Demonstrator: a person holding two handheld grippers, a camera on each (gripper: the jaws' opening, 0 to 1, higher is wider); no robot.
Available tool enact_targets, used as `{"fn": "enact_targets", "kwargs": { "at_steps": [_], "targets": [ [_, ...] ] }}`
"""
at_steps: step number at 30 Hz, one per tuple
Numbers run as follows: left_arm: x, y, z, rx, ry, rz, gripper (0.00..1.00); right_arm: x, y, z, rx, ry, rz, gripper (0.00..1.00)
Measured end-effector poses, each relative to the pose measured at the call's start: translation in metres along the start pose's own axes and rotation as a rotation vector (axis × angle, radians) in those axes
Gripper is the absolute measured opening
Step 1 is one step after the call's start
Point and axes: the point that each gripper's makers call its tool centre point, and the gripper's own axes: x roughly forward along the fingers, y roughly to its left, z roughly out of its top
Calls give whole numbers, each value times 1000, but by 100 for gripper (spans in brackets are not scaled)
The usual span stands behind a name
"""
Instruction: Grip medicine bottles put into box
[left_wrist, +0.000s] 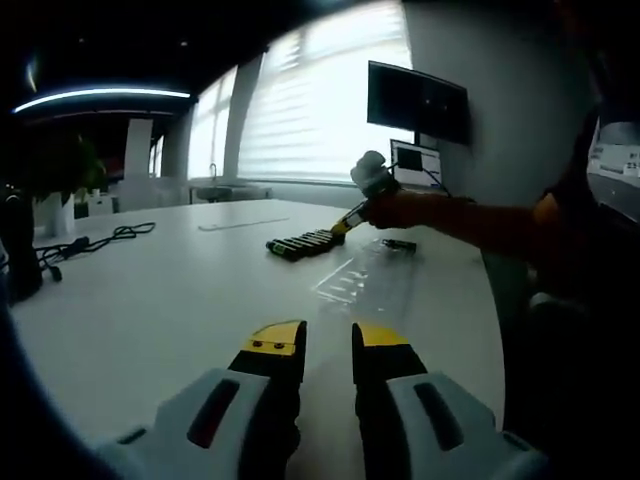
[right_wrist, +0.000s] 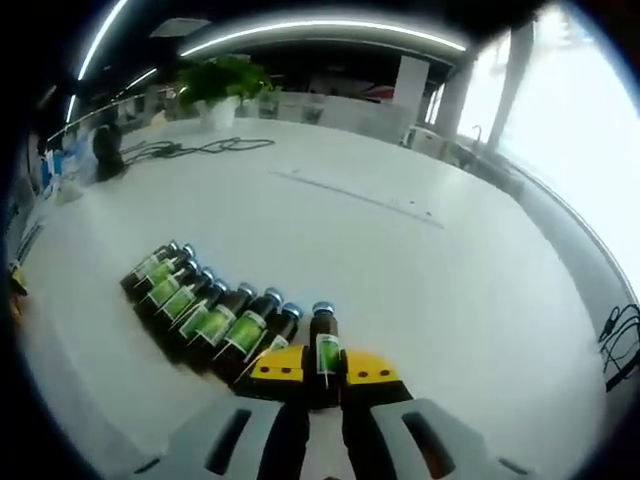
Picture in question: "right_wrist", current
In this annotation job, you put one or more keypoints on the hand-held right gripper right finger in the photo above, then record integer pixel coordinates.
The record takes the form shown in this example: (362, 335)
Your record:
(450, 445)

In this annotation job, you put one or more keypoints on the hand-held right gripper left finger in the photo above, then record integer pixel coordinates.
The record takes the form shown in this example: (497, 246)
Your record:
(200, 440)

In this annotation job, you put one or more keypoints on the group of brown medicine bottles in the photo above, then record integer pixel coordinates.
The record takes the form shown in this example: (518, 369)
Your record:
(210, 320)

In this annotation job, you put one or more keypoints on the brown medicine bottle green label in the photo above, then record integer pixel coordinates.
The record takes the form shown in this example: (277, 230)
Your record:
(326, 350)

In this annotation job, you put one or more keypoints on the blue white carton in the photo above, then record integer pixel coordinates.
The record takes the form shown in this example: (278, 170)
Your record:
(79, 157)
(50, 172)

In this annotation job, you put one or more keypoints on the black round desk device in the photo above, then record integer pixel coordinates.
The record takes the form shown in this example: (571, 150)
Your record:
(107, 150)

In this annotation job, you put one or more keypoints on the short ceiling light strip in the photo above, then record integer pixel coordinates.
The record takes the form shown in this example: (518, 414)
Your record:
(140, 79)

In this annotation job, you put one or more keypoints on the long ceiling light strip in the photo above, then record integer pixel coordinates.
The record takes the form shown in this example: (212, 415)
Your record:
(325, 31)
(102, 35)

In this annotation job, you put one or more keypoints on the green plant white pot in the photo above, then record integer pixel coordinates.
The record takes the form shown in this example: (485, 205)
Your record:
(220, 85)

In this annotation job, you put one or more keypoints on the grey sink counter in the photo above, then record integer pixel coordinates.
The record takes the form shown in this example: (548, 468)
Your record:
(470, 155)

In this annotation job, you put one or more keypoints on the ceiling air vent panel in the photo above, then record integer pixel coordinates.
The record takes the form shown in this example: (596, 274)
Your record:
(180, 28)

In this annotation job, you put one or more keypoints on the metal faucet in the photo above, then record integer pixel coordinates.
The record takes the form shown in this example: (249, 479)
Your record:
(477, 135)

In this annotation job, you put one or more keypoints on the bright window with blinds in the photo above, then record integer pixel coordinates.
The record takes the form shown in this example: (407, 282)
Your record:
(560, 125)

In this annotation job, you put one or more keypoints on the white low cabinet row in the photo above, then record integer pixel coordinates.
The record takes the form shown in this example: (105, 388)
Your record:
(350, 115)

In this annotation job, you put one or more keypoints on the red blue flag wall print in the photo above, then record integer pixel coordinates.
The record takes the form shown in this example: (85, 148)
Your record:
(372, 92)

